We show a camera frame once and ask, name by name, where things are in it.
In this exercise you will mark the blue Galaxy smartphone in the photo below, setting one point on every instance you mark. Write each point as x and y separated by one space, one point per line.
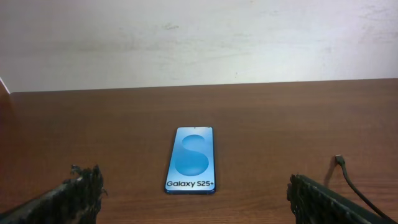
192 167

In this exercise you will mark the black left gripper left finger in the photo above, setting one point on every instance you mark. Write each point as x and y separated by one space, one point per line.
76 200

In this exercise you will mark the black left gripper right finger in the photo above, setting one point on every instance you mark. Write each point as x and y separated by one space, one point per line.
313 203

